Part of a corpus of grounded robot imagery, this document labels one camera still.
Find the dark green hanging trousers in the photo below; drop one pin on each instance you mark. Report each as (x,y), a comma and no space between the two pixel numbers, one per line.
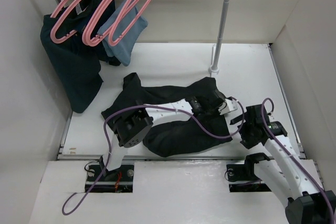
(76,65)

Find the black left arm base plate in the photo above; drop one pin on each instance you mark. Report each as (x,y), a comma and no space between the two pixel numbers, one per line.
(119,180)

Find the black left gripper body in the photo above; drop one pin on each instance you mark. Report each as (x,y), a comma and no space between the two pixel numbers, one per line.
(210,111)

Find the grey right rack pole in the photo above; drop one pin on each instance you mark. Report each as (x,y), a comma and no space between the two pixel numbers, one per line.
(222,24)

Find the dark navy hanging garment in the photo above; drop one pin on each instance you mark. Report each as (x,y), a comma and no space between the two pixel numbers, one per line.
(102,24)

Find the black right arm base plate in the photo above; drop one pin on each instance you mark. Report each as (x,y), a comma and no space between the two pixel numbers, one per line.
(242,180)

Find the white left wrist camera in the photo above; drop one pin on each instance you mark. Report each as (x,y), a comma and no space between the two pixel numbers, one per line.
(231,105)

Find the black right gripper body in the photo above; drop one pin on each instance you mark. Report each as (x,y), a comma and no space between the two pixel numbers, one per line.
(247,134)

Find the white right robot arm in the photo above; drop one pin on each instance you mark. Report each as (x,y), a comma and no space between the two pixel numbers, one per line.
(281,170)

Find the black trousers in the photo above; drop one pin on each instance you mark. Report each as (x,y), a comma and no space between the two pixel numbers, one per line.
(178,137)

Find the white rack base foot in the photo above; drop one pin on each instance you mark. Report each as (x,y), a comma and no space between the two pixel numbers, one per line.
(214,69)

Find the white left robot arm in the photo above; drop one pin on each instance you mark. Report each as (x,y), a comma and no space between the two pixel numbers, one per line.
(131,125)

